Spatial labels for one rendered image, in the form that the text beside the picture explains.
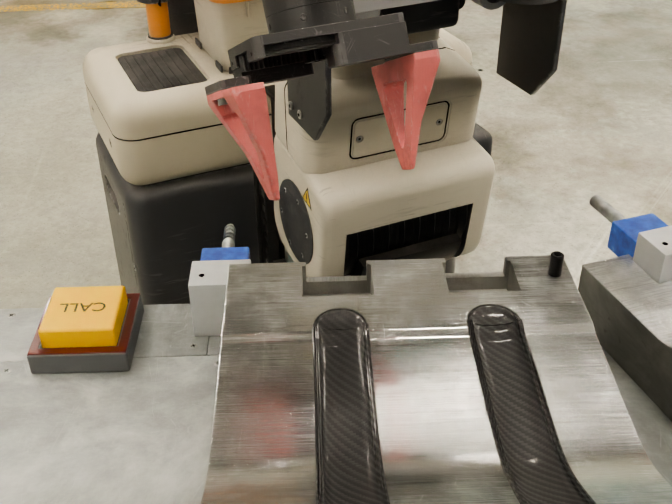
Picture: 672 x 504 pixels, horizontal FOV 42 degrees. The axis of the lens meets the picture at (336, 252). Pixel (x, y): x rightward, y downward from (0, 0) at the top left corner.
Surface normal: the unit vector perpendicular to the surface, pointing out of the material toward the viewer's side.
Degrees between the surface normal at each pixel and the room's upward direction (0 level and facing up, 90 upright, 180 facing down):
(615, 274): 0
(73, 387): 0
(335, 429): 10
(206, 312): 90
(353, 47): 63
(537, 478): 18
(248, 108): 84
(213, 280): 0
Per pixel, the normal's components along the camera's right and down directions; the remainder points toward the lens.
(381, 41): 0.36, 0.07
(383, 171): 0.05, -0.75
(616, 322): -0.94, 0.19
